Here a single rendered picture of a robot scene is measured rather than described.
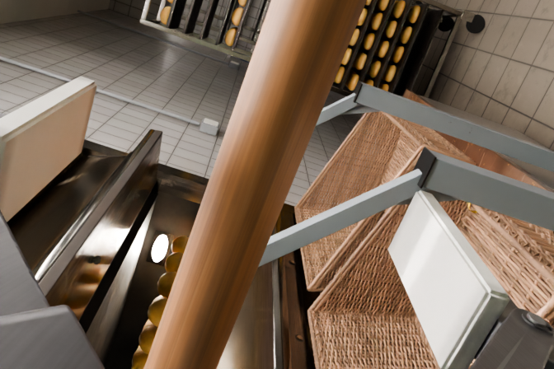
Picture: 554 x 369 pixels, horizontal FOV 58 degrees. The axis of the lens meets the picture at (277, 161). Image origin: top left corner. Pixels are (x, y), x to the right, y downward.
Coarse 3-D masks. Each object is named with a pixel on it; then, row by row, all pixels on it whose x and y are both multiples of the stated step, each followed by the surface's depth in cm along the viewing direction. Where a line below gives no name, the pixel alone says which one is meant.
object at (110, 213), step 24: (144, 168) 151; (120, 192) 123; (144, 192) 159; (96, 216) 108; (120, 216) 128; (72, 240) 98; (96, 240) 108; (120, 240) 134; (72, 264) 92; (48, 288) 83; (72, 288) 95; (96, 288) 116
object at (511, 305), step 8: (512, 304) 15; (504, 312) 14; (496, 320) 14; (496, 328) 14; (488, 336) 14; (480, 352) 14; (552, 352) 13; (552, 360) 13; (544, 368) 13; (552, 368) 13
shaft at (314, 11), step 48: (288, 0) 16; (336, 0) 15; (288, 48) 16; (336, 48) 16; (240, 96) 17; (288, 96) 16; (240, 144) 17; (288, 144) 17; (240, 192) 18; (288, 192) 19; (192, 240) 19; (240, 240) 18; (192, 288) 19; (240, 288) 19; (192, 336) 20
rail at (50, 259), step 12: (144, 144) 158; (132, 156) 145; (120, 168) 135; (108, 180) 127; (108, 192) 121; (96, 204) 113; (84, 216) 107; (72, 228) 102; (60, 240) 97; (60, 252) 93; (48, 264) 89; (36, 276) 85
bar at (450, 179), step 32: (352, 96) 107; (384, 96) 106; (448, 128) 109; (480, 128) 109; (448, 160) 62; (544, 160) 112; (384, 192) 62; (448, 192) 62; (480, 192) 62; (512, 192) 62; (544, 192) 64; (320, 224) 64; (544, 224) 63
